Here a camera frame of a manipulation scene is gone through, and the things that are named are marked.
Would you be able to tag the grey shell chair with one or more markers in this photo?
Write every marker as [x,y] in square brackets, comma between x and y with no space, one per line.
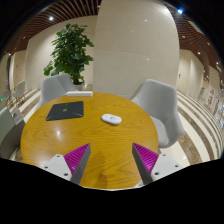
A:
[55,87]
[160,103]

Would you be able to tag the poster stand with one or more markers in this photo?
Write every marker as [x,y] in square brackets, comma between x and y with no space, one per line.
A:
[210,97]

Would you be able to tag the black mouse pad green streaks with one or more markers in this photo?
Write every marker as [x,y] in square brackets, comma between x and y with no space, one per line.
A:
[65,111]

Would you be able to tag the grey-green armchair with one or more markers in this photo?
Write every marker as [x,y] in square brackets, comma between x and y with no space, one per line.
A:
[8,133]

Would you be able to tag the white chair with thin legs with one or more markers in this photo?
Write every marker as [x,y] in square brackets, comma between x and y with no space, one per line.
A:
[20,89]

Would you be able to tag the white cartoon-print computer mouse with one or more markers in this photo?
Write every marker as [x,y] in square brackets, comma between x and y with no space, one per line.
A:
[111,119]

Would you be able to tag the large green potted plant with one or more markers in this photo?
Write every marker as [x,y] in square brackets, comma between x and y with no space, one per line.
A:
[70,50]

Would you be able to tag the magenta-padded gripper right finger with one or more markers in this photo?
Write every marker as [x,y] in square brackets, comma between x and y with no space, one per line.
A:
[146,159]

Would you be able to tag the white power strip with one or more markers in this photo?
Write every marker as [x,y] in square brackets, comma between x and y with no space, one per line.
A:
[78,93]

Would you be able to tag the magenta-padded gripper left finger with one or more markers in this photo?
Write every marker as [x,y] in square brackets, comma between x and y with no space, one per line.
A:
[77,159]

